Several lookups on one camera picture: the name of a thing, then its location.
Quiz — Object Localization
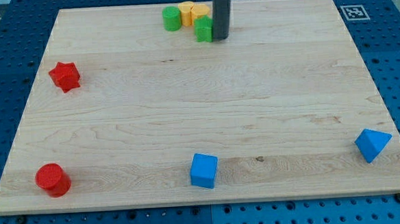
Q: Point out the green star block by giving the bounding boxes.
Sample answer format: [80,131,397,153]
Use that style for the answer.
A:
[194,16,213,42]

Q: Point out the yellow block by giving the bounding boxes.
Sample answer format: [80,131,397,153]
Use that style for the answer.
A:
[177,1,195,27]
[190,3,210,25]

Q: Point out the blue cube block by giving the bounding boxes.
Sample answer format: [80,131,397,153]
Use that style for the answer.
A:
[190,153,218,189]

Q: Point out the red star block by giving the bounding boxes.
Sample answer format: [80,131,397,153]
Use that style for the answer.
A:
[49,62,80,93]

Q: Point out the green cylinder block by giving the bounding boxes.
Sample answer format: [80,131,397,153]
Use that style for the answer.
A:
[162,6,182,32]

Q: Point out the wooden board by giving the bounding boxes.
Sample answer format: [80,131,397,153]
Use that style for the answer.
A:
[0,0,400,216]

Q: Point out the yellow block left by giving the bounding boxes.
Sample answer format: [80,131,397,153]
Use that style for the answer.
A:
[177,1,195,27]

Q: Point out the white fiducial marker tag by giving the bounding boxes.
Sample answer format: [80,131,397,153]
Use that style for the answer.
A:
[340,4,370,21]

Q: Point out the blue triangular prism block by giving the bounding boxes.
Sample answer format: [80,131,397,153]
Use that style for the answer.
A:
[355,129,392,164]

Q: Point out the yellow block right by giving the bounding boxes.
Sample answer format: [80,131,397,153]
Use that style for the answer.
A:
[190,3,210,25]

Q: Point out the red cylinder block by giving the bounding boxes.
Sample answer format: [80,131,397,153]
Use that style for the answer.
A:
[35,163,71,198]

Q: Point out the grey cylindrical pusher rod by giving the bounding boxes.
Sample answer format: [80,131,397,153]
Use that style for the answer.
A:
[212,0,232,41]

